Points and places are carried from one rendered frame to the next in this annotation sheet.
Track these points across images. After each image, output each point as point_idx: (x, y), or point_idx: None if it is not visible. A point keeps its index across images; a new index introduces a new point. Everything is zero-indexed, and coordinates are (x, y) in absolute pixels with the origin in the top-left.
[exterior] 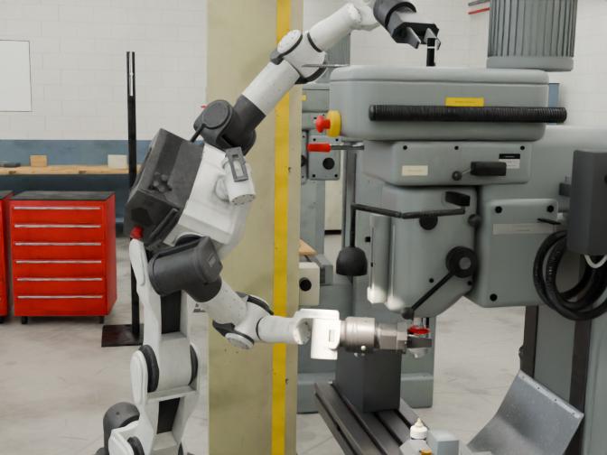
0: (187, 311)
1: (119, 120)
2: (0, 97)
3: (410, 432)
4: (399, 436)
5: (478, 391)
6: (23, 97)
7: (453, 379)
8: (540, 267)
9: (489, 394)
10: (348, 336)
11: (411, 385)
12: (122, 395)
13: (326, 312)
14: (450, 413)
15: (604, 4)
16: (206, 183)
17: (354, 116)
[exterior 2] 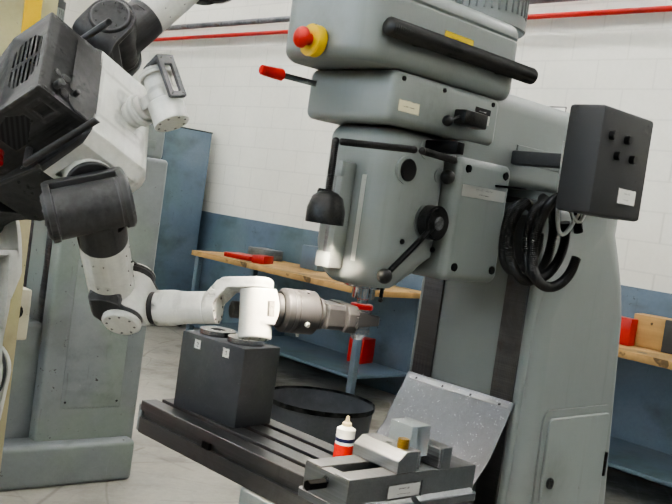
0: (7, 290)
1: None
2: None
3: (306, 444)
4: (298, 447)
5: (173, 459)
6: None
7: (140, 448)
8: (514, 232)
9: (187, 462)
10: (292, 309)
11: (107, 452)
12: None
13: (264, 279)
14: (152, 483)
15: (267, 56)
16: (110, 99)
17: (360, 29)
